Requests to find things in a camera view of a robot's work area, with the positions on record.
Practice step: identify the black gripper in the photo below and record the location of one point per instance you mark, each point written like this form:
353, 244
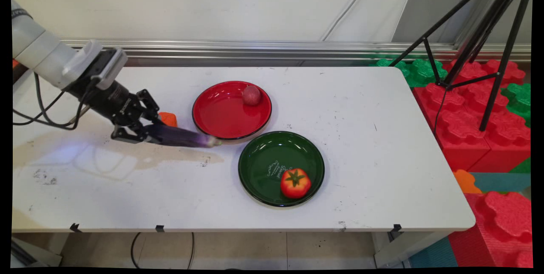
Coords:
114, 102

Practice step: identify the purple toy eggplant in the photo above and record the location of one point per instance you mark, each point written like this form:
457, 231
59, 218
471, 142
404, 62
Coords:
182, 136

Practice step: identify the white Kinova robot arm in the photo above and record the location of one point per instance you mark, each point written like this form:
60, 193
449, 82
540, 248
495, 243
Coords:
42, 55

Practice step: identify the orange toy block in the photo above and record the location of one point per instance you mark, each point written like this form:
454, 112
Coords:
168, 118

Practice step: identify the red plate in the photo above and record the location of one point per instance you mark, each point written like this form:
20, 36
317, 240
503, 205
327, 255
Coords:
221, 114

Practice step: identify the pink toy peach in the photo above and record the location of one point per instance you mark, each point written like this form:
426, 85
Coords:
251, 95

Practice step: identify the dark green plate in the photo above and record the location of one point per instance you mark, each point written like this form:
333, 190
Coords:
263, 159

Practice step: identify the red toy tomato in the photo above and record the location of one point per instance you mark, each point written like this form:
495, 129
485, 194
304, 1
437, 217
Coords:
295, 185

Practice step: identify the green foam block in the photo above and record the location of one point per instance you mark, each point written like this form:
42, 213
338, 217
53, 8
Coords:
519, 100
418, 72

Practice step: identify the white table leg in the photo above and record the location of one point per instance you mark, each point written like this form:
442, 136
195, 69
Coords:
403, 248

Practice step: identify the large red foam block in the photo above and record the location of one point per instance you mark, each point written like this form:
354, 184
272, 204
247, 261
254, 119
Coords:
454, 125
501, 227

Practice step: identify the teal foam mat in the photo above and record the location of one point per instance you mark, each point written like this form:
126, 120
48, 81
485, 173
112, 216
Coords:
501, 182
433, 255

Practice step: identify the orange foam piece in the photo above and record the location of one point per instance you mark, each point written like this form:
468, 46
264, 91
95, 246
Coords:
465, 182

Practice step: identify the black tripod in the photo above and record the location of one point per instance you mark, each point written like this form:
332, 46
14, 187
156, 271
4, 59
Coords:
508, 53

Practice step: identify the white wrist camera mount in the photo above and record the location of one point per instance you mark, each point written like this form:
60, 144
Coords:
97, 63

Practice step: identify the aluminium wall rail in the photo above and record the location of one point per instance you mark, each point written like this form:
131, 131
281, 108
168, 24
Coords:
276, 49

